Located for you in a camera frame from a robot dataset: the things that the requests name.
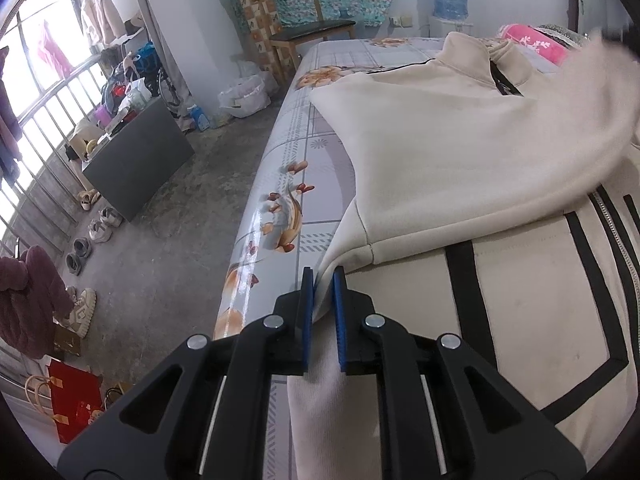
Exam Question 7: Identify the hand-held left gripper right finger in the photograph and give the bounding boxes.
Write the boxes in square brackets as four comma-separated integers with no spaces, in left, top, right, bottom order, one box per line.
[333,265,586,480]

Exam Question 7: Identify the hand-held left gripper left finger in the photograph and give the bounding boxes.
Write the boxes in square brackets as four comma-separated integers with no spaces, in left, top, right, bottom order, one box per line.
[57,266,315,480]

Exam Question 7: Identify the cream zip jacket black stripes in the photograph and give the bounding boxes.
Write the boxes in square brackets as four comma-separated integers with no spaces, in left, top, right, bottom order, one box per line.
[287,7,640,480]

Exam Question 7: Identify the row of shoes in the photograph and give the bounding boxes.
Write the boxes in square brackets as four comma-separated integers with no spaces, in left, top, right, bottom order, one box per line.
[62,187,126,338]

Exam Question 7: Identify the blue and white packet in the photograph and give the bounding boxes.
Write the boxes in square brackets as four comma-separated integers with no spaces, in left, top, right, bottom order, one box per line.
[187,105,211,132]

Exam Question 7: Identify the small brown box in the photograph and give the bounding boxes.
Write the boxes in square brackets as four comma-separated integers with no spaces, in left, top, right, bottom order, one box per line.
[52,327,83,356]

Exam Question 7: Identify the red gift bag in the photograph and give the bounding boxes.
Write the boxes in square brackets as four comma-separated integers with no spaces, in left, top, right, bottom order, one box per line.
[47,360,106,445]

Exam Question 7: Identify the dark grey cabinet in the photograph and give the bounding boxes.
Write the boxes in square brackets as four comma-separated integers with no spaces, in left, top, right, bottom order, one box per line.
[65,95,196,223]

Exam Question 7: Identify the white plastic bag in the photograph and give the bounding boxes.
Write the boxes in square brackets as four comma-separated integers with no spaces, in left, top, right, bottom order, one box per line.
[218,74,271,120]

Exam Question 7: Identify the maroon fluffy garment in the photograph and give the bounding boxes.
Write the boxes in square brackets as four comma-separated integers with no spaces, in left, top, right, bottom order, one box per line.
[0,245,76,361]

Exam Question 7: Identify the wooden armchair dark seat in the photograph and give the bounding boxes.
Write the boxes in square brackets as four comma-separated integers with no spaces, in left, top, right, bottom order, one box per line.
[250,0,358,86]

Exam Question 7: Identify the white water dispenser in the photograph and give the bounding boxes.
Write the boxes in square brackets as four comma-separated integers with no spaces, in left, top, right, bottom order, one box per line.
[427,16,476,39]

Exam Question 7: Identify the metal window railing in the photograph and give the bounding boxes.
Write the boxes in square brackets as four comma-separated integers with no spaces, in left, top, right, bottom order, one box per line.
[0,52,108,261]

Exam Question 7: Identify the pink floral blanket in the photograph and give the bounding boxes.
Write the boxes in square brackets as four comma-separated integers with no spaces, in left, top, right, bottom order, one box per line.
[500,23,583,66]

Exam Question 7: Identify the grey patterned blanket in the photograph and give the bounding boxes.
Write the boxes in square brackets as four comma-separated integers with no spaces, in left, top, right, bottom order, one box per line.
[535,22,592,49]

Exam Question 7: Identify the hanging cream coat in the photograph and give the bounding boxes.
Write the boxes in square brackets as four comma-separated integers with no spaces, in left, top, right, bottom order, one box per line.
[80,0,126,46]

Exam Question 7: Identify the hanging pink garment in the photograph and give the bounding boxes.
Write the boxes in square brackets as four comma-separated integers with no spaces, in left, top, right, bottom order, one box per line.
[36,20,73,78]

